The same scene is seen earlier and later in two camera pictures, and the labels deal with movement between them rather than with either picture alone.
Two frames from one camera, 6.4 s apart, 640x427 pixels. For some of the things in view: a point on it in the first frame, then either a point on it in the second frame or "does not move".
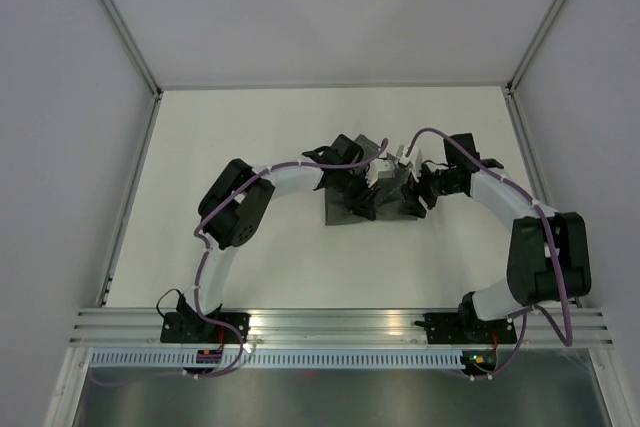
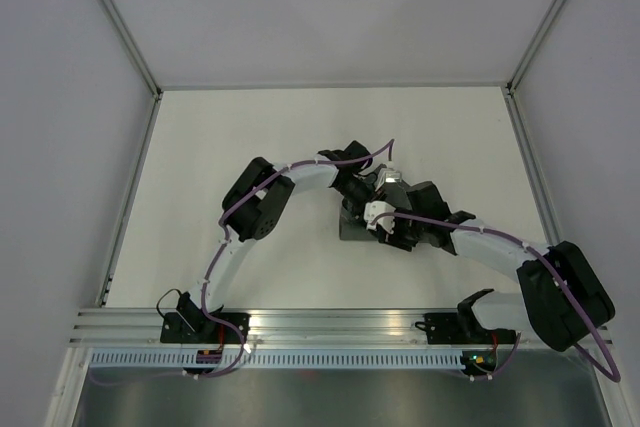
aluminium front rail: [142, 328] does not move
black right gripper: [414, 188] -> [395, 239]
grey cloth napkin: [389, 192] -> [352, 228]
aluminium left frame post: [119, 20] does not move
